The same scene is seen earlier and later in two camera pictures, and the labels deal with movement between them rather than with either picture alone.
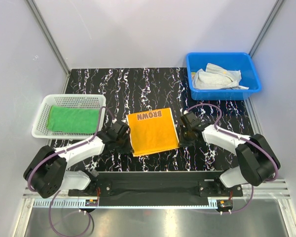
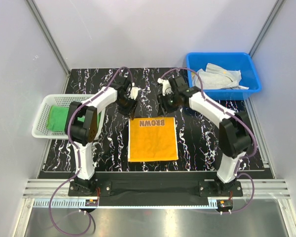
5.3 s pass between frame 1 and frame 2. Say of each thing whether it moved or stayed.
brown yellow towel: moved
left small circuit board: stayed
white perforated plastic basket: stayed
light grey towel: stayed
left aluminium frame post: stayed
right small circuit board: stayed
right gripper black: moved
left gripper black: moved
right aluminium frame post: stayed
